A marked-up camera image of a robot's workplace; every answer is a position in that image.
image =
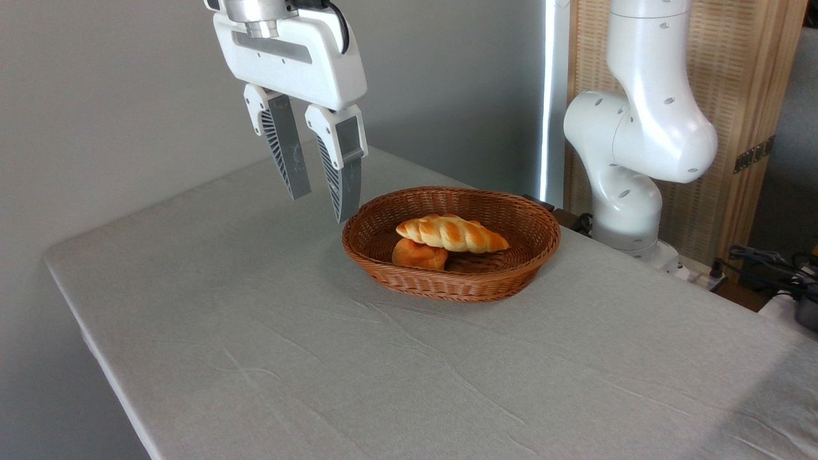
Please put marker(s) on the white vertical pole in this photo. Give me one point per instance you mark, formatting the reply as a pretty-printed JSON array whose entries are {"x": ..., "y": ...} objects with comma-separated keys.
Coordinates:
[{"x": 553, "y": 96}]

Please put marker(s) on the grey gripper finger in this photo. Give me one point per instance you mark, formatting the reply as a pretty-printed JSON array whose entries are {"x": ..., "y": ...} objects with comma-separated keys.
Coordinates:
[
  {"x": 345, "y": 172},
  {"x": 284, "y": 144}
]

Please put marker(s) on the round orange bread bun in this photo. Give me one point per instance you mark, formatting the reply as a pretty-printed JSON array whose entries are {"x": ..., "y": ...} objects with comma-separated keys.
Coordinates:
[{"x": 416, "y": 254}]

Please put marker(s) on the brass screen hinge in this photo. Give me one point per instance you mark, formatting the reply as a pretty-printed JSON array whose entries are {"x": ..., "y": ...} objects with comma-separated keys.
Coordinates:
[{"x": 754, "y": 154}]

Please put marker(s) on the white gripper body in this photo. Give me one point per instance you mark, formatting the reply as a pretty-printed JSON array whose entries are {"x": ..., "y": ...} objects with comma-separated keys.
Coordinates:
[{"x": 300, "y": 67}]

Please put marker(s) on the long twisted bread roll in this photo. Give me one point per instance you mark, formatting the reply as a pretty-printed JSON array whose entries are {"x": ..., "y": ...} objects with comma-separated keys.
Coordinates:
[{"x": 454, "y": 233}]

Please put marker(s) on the brown wicker basket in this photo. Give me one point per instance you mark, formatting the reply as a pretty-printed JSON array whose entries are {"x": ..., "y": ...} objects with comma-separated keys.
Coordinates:
[{"x": 505, "y": 278}]

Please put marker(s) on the white power strip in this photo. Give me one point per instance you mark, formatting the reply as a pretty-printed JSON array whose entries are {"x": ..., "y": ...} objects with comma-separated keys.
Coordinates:
[{"x": 700, "y": 278}]

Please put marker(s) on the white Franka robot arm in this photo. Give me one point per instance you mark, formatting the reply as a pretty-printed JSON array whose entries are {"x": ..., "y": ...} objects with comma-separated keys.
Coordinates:
[{"x": 652, "y": 128}]

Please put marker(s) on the grey tablecloth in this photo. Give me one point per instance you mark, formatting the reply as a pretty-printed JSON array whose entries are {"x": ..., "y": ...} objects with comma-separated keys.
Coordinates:
[{"x": 383, "y": 370}]

